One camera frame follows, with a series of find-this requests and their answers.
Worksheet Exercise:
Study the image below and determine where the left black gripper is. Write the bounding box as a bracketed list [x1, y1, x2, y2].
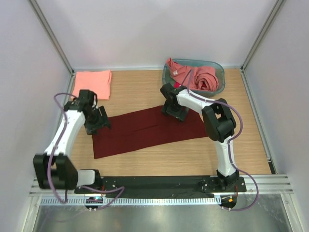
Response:
[84, 106, 111, 135]

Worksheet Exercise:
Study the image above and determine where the dark red t shirt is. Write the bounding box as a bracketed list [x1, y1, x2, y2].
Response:
[92, 106, 208, 159]

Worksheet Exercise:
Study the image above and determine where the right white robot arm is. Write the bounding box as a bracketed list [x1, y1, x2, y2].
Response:
[160, 83, 239, 191]

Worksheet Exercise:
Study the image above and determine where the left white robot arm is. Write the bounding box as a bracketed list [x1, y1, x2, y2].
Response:
[33, 89, 111, 193]

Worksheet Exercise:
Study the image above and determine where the bright red t shirt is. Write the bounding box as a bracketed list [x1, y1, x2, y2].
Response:
[173, 82, 182, 88]

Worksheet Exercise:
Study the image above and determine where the teal plastic basket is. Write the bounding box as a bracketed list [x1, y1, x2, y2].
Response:
[162, 58, 225, 98]

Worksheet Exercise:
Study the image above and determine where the folded salmon pink t shirt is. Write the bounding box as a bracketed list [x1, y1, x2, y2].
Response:
[72, 70, 112, 100]

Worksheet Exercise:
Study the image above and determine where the crumpled pink t shirt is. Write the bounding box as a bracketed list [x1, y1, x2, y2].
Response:
[166, 58, 219, 91]

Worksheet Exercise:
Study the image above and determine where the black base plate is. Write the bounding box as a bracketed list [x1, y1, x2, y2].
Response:
[73, 175, 247, 197]

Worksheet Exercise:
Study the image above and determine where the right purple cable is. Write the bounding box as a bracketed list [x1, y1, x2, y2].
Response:
[181, 70, 260, 212]

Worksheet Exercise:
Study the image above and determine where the purple cable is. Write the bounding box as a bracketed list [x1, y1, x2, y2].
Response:
[181, 70, 260, 212]
[47, 92, 125, 211]

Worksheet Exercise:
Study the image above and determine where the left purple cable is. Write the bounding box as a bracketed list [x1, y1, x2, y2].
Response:
[47, 92, 125, 211]

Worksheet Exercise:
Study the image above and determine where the white slotted cable duct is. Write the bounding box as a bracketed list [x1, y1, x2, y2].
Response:
[41, 196, 222, 206]

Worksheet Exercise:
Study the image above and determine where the left aluminium corner post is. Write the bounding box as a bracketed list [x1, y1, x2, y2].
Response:
[28, 0, 74, 75]

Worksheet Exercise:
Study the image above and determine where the aluminium corner post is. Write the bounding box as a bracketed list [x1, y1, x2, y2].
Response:
[240, 0, 286, 72]
[28, 0, 74, 75]

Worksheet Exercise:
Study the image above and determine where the aluminium front rail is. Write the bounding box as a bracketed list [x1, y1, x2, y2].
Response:
[28, 174, 293, 197]

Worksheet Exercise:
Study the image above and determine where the right aluminium corner post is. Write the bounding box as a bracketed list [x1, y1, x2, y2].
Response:
[240, 0, 286, 72]

